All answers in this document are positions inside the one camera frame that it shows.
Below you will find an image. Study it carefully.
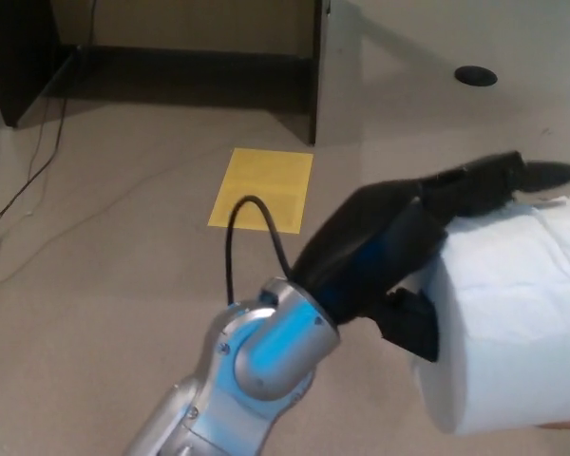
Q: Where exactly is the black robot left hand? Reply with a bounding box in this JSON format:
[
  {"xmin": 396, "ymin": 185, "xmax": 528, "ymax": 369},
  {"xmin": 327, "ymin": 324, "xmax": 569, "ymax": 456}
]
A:
[{"xmin": 289, "ymin": 149, "xmax": 570, "ymax": 363}]

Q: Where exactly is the white toilet paper roll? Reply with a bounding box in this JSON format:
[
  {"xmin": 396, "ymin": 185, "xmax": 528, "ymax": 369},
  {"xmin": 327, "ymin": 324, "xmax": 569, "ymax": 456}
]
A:
[{"xmin": 410, "ymin": 193, "xmax": 570, "ymax": 424}]

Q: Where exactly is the yellow paper sheet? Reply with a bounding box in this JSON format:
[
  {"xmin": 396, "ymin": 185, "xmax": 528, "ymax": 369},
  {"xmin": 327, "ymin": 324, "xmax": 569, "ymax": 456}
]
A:
[{"xmin": 207, "ymin": 147, "xmax": 314, "ymax": 235}]

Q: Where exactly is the black round floor cover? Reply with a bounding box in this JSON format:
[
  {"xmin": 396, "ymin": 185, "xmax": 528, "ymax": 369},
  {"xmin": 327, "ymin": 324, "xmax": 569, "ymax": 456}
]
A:
[{"xmin": 454, "ymin": 66, "xmax": 498, "ymax": 87}]

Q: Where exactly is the dark wooden desk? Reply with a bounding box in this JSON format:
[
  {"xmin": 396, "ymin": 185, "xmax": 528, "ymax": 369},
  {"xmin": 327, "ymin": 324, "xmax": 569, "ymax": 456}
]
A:
[{"xmin": 0, "ymin": 0, "xmax": 365, "ymax": 146}]

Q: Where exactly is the thin gray floor cable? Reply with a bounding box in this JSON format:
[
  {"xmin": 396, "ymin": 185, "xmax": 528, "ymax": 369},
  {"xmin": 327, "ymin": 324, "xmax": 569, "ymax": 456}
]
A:
[{"xmin": 0, "ymin": 150, "xmax": 235, "ymax": 292}]

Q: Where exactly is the black power cable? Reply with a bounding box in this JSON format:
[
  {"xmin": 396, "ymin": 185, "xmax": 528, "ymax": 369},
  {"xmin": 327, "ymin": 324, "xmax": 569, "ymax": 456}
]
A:
[{"xmin": 0, "ymin": 0, "xmax": 99, "ymax": 230}]

